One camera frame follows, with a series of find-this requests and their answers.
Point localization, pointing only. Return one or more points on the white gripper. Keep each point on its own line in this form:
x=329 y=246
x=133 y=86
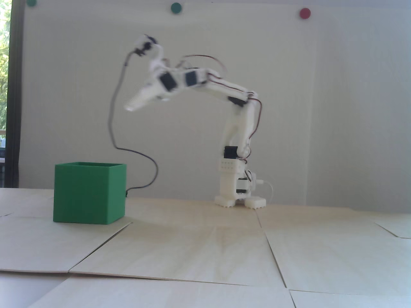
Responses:
x=153 y=87

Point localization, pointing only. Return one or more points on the red round magnet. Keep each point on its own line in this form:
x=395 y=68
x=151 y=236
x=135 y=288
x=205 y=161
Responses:
x=305 y=13

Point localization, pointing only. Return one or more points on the dark window frame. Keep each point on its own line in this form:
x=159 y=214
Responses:
x=14 y=128

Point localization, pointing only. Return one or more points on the green round magnet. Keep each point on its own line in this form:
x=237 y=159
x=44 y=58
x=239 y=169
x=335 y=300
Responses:
x=31 y=2
x=176 y=8

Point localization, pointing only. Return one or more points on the green box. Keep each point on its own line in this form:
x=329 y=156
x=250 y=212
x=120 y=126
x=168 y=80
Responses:
x=83 y=195

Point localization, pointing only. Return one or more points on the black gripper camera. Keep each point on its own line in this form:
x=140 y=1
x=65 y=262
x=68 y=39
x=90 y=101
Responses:
x=146 y=43

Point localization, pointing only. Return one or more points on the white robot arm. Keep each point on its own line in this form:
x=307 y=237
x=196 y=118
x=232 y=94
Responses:
x=240 y=125

